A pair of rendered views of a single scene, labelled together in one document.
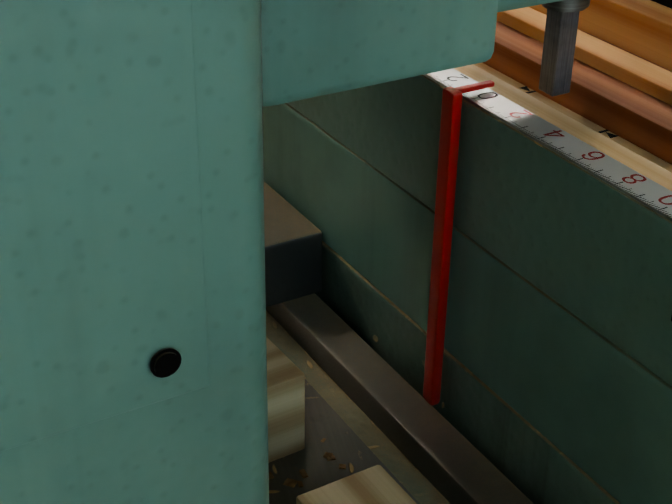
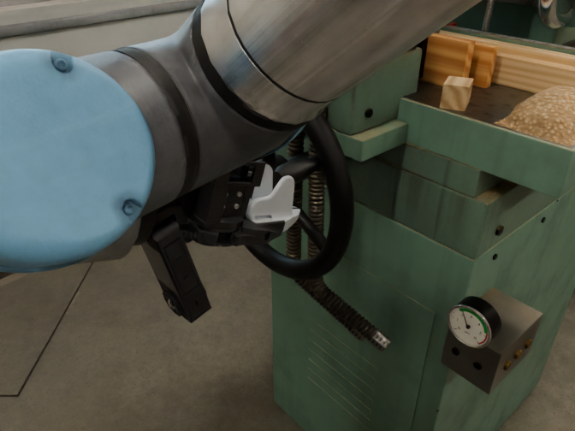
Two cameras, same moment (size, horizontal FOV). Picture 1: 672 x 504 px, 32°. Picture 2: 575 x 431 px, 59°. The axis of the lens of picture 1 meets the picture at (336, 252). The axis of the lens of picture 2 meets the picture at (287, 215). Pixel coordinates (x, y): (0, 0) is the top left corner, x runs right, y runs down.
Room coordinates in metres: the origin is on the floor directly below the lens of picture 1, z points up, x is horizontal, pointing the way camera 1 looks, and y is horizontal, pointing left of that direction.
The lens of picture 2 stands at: (1.20, -0.47, 1.12)
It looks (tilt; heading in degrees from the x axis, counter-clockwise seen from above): 32 degrees down; 169
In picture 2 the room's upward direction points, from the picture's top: straight up
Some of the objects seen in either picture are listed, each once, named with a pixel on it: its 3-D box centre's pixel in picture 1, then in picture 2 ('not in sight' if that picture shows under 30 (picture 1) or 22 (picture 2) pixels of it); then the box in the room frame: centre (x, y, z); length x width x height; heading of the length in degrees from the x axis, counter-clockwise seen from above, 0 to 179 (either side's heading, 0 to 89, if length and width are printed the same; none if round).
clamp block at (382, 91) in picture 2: not in sight; (348, 79); (0.53, -0.25, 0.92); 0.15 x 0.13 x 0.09; 30
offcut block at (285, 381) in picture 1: (243, 406); not in sight; (0.39, 0.04, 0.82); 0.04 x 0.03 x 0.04; 123
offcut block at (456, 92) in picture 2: not in sight; (456, 93); (0.61, -0.13, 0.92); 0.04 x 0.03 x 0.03; 144
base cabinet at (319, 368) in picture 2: not in sight; (425, 292); (0.37, 0.02, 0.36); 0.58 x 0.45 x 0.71; 120
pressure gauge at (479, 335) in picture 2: not in sight; (474, 325); (0.76, -0.14, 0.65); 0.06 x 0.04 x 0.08; 30
